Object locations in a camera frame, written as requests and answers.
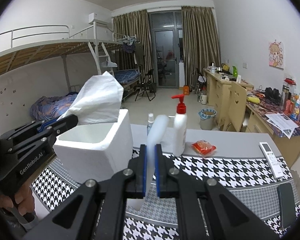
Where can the glass balcony door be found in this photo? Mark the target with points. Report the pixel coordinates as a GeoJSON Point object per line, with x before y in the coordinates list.
{"type": "Point", "coordinates": [167, 44]}

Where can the printed paper sheets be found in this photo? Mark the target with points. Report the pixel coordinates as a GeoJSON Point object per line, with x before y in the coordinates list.
{"type": "Point", "coordinates": [283, 123]}

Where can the left brown curtain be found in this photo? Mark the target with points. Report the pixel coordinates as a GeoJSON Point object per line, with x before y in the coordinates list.
{"type": "Point", "coordinates": [133, 30]}

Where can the white styrofoam box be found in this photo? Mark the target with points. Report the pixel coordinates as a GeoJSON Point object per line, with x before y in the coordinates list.
{"type": "Point", "coordinates": [96, 151]}

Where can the white metal bunk bed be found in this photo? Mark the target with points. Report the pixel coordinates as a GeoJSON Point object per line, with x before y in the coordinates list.
{"type": "Point", "coordinates": [54, 59]}

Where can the blue trash bin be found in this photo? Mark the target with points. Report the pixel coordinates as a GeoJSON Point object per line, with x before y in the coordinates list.
{"type": "Point", "coordinates": [207, 118]}

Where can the blue spray bottle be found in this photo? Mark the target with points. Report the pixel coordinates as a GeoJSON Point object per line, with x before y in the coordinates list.
{"type": "Point", "coordinates": [150, 122]}

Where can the white air conditioner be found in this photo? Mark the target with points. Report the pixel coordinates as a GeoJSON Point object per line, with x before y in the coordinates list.
{"type": "Point", "coordinates": [92, 18]}

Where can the white foam tube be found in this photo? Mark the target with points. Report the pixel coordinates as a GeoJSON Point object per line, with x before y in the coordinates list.
{"type": "Point", "coordinates": [155, 134]}

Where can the wooden desk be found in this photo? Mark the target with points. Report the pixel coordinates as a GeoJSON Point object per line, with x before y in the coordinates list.
{"type": "Point", "coordinates": [218, 96]}

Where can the right brown curtain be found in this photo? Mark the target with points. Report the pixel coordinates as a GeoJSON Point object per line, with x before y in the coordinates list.
{"type": "Point", "coordinates": [200, 40]}

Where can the black smartphone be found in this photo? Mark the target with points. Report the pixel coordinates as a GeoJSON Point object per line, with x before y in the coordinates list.
{"type": "Point", "coordinates": [286, 204]}

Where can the black shoes on desk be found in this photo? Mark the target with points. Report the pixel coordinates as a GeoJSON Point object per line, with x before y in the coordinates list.
{"type": "Point", "coordinates": [273, 95]}

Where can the white tissue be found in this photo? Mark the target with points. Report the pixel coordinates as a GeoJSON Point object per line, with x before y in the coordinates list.
{"type": "Point", "coordinates": [98, 101]}

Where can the white lotion pump bottle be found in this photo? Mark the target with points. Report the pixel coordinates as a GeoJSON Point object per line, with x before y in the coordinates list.
{"type": "Point", "coordinates": [179, 126]}

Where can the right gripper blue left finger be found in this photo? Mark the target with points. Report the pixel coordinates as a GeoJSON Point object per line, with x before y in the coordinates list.
{"type": "Point", "coordinates": [143, 152]}

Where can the black folding chair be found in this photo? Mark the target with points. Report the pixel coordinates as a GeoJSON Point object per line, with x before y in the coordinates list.
{"type": "Point", "coordinates": [147, 86]}

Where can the red snack packet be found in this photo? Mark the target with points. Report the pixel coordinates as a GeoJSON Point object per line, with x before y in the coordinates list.
{"type": "Point", "coordinates": [203, 148]}

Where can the green bottle on desk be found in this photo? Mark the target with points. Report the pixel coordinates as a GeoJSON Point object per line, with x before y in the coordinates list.
{"type": "Point", "coordinates": [234, 71]}

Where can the yellow banana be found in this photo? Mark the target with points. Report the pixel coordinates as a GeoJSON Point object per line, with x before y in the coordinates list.
{"type": "Point", "coordinates": [253, 100]}

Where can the orange container on floor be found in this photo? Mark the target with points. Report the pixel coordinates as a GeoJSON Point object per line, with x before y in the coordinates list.
{"type": "Point", "coordinates": [186, 90]}

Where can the brown curtain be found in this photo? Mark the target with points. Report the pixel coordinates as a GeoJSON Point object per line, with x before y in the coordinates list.
{"type": "Point", "coordinates": [133, 30]}
{"type": "Point", "coordinates": [200, 40]}

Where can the blue plaid quilt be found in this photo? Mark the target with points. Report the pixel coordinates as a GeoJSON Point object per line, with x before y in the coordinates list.
{"type": "Point", "coordinates": [49, 108]}

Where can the person's left hand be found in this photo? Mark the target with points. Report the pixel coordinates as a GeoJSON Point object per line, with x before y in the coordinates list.
{"type": "Point", "coordinates": [23, 198]}

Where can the wooden smiley chair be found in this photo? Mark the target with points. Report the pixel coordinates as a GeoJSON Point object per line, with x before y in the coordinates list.
{"type": "Point", "coordinates": [231, 106]}

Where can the white remote control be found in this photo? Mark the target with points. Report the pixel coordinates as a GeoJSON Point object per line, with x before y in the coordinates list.
{"type": "Point", "coordinates": [272, 160]}

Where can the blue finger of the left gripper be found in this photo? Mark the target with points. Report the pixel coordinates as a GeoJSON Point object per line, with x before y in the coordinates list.
{"type": "Point", "coordinates": [46, 124]}
{"type": "Point", "coordinates": [63, 125]}

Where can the anime girl poster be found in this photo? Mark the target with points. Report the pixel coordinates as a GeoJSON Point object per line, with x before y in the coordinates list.
{"type": "Point", "coordinates": [276, 54]}

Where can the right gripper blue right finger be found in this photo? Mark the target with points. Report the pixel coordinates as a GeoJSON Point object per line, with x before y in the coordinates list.
{"type": "Point", "coordinates": [158, 168]}

